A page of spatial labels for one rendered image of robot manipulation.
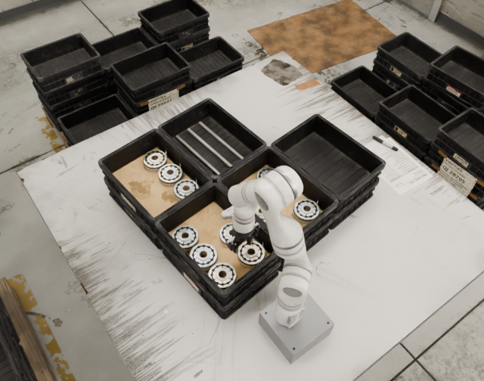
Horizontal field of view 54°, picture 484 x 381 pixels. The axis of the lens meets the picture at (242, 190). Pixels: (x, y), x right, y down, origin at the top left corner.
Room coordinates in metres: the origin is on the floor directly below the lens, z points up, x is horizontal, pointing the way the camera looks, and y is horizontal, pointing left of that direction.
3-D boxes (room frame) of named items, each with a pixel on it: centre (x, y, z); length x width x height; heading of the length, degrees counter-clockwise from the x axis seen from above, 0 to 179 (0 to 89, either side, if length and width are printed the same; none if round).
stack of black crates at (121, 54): (2.64, 0.81, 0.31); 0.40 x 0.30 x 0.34; 127
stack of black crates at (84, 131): (2.07, 0.89, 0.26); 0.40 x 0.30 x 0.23; 127
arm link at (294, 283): (0.68, -0.17, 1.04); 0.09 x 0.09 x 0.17; 75
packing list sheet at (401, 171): (1.49, -0.72, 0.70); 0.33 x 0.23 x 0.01; 37
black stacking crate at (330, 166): (1.34, -0.36, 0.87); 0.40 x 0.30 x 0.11; 43
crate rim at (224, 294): (0.93, 0.08, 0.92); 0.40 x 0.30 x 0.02; 43
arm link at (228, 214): (0.90, 0.00, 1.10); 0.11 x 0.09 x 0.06; 37
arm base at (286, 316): (0.68, -0.17, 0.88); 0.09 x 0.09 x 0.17; 40
